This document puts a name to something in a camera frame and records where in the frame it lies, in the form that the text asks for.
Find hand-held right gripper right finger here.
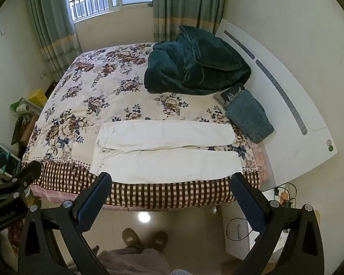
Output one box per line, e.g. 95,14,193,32
230,172,325,275

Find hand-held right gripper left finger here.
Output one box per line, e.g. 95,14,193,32
17,172,113,275

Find white pants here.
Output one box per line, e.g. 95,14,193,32
90,120,244,184

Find green plastic crate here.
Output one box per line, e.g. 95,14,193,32
0,137,21,178

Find power strip with plugs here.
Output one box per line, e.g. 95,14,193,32
272,182,298,208

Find dark patterned hanging cloth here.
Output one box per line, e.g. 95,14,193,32
11,115,32,145

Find white nightstand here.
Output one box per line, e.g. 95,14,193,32
221,187,293,261

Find brown slipper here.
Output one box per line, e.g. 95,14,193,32
122,228,143,249
151,231,169,253

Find green plastic bag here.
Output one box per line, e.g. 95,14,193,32
11,99,26,113

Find person's legs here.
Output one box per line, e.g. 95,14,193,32
96,248,195,275

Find yellow box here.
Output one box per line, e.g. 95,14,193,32
28,89,49,108

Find folded blue jeans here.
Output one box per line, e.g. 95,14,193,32
225,89,275,144

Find dark folded cloth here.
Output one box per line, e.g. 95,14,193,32
214,82,245,106

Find floral bedspread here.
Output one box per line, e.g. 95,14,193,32
21,42,268,209

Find white headboard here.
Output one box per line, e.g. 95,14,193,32
215,19,339,187

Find green curtain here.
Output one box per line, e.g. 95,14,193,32
26,0,83,83
153,0,230,43

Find teal plush blanket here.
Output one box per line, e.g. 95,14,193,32
144,25,252,96

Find black charger cable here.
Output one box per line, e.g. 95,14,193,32
226,217,253,242

